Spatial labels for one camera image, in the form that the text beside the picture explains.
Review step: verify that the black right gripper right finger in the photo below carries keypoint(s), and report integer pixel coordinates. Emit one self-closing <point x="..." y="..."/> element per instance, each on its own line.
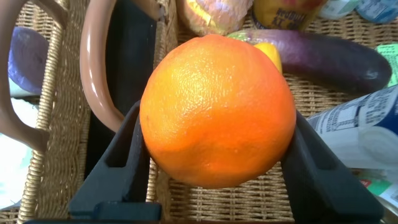
<point x="320" y="186"/>

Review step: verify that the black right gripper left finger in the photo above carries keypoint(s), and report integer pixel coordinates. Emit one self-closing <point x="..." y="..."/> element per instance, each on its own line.
<point x="124" y="183"/>

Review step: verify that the white bottle dark blue cap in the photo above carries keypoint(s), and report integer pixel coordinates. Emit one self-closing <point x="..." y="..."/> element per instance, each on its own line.
<point x="357" y="130"/>

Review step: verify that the orange tangerine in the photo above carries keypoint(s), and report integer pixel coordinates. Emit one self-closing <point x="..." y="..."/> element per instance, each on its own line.
<point x="217" y="112"/>

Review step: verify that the tin can green label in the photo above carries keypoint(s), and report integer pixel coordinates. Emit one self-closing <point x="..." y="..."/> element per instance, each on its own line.
<point x="377" y="186"/>

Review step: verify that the white round container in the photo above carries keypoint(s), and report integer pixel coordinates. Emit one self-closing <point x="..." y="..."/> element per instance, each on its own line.
<point x="15" y="161"/>

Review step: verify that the purple eggplant toy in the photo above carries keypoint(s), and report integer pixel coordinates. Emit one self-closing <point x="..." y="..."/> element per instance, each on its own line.
<point x="326" y="59"/>

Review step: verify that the yellow mango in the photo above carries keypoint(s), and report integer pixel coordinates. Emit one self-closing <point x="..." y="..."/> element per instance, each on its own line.
<point x="270" y="54"/>

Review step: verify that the green white candy tube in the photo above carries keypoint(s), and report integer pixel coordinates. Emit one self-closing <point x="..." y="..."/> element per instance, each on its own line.
<point x="390" y="62"/>

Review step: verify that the gold drink can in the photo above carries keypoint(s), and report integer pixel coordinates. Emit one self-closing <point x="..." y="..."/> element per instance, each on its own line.
<point x="286" y="14"/>

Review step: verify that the white milk bottle green label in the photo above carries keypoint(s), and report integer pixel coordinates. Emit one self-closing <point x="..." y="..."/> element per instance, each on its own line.
<point x="337" y="7"/>

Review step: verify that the small blue lidded jar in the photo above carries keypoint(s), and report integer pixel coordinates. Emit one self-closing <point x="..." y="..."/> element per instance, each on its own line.
<point x="379" y="11"/>

